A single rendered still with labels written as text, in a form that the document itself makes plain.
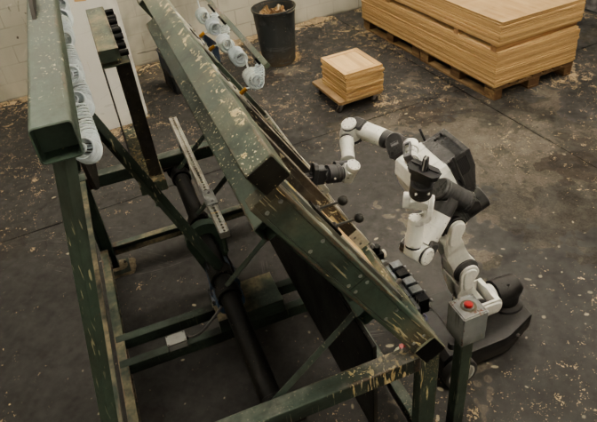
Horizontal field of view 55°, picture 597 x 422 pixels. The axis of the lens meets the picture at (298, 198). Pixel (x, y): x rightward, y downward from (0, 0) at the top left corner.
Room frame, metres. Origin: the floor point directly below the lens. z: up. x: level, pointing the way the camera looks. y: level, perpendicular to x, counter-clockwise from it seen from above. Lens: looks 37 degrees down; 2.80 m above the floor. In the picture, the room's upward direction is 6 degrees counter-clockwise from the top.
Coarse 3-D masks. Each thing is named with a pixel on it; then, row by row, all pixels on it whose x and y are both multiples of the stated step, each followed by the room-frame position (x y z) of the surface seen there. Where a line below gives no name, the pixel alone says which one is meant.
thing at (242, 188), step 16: (160, 32) 3.10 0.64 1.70; (160, 48) 2.92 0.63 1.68; (176, 64) 2.65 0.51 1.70; (176, 80) 2.51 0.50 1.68; (192, 96) 2.29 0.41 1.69; (192, 112) 2.18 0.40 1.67; (208, 128) 2.00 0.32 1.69; (224, 144) 1.85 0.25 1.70; (224, 160) 1.76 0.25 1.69; (240, 176) 1.63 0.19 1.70; (240, 192) 1.56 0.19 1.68; (256, 224) 1.38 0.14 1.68; (320, 272) 1.50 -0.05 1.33; (352, 304) 1.53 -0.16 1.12; (368, 320) 1.49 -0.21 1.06
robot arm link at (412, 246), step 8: (408, 224) 1.76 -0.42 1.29; (408, 232) 1.75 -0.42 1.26; (416, 232) 1.73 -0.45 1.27; (408, 240) 1.73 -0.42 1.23; (416, 240) 1.72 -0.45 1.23; (400, 248) 1.78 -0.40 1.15; (408, 248) 1.73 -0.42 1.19; (416, 248) 1.72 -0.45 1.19; (424, 248) 1.73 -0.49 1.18; (416, 256) 1.72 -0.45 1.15
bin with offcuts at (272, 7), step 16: (272, 0) 6.75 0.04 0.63; (288, 0) 6.68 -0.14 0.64; (256, 16) 6.37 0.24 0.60; (272, 16) 6.27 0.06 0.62; (288, 16) 6.33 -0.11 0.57; (272, 32) 6.28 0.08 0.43; (288, 32) 6.33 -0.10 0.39; (272, 48) 6.31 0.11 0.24; (288, 48) 6.34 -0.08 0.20; (272, 64) 6.33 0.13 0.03; (288, 64) 6.35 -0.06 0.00
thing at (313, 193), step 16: (256, 64) 2.01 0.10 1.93; (224, 80) 1.90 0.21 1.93; (240, 96) 1.92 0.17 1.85; (272, 144) 1.97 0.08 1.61; (288, 160) 1.98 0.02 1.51; (304, 176) 2.00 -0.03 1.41; (304, 192) 2.00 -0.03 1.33; (320, 192) 2.02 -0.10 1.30; (336, 208) 2.04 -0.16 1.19; (352, 224) 2.08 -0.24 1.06; (352, 240) 2.06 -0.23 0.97
